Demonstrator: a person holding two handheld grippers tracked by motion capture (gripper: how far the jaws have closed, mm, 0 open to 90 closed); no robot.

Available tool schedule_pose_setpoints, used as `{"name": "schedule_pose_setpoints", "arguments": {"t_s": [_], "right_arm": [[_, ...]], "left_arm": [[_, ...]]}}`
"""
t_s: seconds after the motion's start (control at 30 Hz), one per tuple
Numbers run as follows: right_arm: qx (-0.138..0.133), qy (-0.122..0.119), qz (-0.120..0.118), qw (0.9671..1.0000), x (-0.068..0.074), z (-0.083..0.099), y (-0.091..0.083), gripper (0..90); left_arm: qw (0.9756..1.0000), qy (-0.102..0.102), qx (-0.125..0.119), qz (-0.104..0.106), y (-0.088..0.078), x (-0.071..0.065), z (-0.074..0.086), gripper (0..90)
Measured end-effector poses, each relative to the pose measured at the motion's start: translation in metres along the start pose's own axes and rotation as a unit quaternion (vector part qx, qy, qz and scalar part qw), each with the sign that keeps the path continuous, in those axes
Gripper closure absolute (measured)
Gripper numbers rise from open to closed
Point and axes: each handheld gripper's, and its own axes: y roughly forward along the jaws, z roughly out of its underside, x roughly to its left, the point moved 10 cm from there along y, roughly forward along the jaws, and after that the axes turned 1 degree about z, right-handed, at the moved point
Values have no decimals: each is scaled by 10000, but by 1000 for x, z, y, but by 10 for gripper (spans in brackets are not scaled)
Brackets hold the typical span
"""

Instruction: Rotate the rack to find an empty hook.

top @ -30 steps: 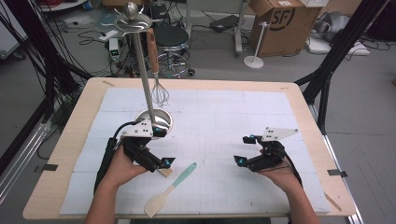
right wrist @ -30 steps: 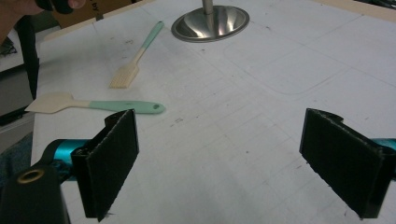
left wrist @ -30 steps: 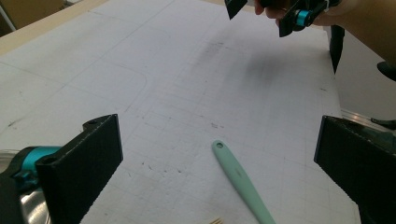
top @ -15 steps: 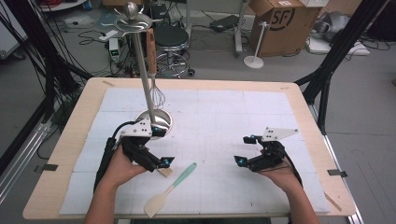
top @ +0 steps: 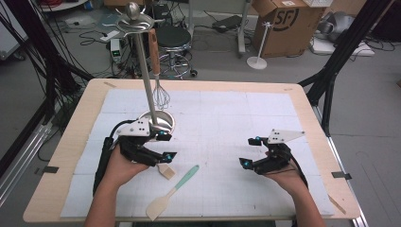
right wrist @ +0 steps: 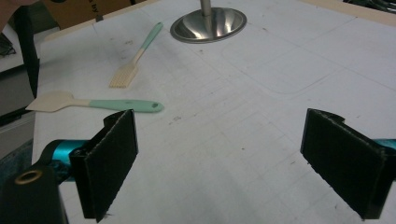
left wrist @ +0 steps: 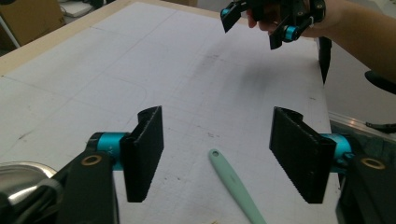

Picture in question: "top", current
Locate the aluminium rail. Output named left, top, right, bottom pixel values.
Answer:
left=311, top=105, right=369, bottom=227
left=0, top=122, right=54, bottom=207

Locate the grey desk leg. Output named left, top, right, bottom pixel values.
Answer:
left=237, top=0, right=253, bottom=55

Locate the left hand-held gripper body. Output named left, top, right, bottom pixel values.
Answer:
left=116, top=118, right=159, bottom=167

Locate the brown cardboard box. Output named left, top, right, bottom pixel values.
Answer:
left=252, top=0, right=326, bottom=60

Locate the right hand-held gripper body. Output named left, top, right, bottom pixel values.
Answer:
left=252, top=128, right=306, bottom=176

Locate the black round stool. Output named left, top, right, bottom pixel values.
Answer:
left=155, top=26, right=199, bottom=79

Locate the black frame with cables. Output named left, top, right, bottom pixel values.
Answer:
left=0, top=0, right=94, bottom=127

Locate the white power supply box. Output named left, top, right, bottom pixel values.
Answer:
left=110, top=38, right=123, bottom=63

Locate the wooden handled steel whisk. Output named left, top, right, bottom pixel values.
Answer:
left=148, top=27, right=171, bottom=110

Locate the white slim stand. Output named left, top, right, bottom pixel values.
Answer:
left=246, top=21, right=273, bottom=71

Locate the mint handled cream spatula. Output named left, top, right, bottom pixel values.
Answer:
left=145, top=164, right=201, bottom=221

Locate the black tape strip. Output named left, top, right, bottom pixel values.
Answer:
left=34, top=166, right=61, bottom=176
left=331, top=170, right=353, bottom=181

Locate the steel utensil rack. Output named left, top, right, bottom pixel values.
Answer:
left=114, top=1, right=176, bottom=135

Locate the black tripod stand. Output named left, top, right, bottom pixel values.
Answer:
left=297, top=0, right=393, bottom=137

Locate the person's right hand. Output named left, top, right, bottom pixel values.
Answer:
left=263, top=156, right=309, bottom=199

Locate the grey rounded device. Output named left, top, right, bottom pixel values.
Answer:
left=316, top=11, right=357, bottom=44

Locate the light wooden table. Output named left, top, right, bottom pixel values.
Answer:
left=22, top=78, right=361, bottom=223

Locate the black flat device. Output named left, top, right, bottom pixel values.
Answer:
left=211, top=14, right=244, bottom=34

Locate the person's left hand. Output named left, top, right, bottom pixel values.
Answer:
left=103, top=145, right=151, bottom=190

